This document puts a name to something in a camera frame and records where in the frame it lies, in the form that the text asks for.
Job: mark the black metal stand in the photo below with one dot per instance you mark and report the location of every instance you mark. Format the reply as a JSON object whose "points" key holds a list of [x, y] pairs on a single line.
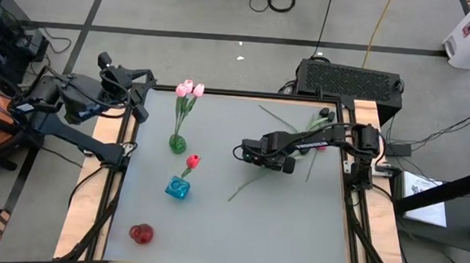
{"points": [[463, 183]]}

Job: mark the blue glass vase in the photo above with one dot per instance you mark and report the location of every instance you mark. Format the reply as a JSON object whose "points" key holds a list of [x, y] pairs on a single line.
{"points": [[178, 189]]}

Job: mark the green glass vase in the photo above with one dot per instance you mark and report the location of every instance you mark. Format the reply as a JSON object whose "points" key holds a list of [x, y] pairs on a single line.
{"points": [[178, 145]]}

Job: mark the grey table mat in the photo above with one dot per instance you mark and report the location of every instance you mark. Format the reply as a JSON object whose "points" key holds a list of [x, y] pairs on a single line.
{"points": [[251, 253]]}

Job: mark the black perforated computer case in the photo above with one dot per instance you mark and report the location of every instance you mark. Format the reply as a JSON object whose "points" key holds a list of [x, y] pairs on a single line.
{"points": [[346, 81]]}

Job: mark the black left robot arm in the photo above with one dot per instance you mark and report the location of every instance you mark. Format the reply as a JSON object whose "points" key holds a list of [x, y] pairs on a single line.
{"points": [[77, 137]]}

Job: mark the black artificial tulip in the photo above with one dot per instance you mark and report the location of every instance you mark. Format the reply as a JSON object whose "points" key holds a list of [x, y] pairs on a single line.
{"points": [[324, 111], [331, 116]]}

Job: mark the white paper booklet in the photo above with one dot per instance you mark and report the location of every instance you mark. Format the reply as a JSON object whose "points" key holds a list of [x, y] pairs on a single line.
{"points": [[425, 203]]}

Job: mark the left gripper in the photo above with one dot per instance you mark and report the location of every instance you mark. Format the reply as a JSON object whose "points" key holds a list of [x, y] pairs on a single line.
{"points": [[117, 88]]}

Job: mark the black equipment case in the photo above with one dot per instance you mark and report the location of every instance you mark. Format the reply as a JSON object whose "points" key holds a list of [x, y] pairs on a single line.
{"points": [[1, 40]]}

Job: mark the black aluminium table frame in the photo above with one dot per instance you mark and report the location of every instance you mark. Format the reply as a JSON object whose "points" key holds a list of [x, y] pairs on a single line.
{"points": [[217, 91]]}

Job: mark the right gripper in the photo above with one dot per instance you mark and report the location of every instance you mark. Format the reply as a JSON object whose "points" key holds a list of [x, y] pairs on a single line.
{"points": [[266, 156]]}

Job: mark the red glass vase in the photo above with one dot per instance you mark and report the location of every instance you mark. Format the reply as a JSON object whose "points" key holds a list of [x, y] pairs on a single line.
{"points": [[141, 234]]}

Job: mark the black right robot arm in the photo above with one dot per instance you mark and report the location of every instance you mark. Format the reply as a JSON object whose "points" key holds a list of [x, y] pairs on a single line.
{"points": [[334, 140]]}

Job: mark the pink artificial tulip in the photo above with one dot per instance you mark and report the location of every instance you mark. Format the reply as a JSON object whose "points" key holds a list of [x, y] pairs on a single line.
{"points": [[188, 85], [199, 90], [181, 90]]}

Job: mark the black power brick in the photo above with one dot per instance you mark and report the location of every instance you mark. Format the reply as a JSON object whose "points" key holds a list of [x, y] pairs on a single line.
{"points": [[398, 149]]}

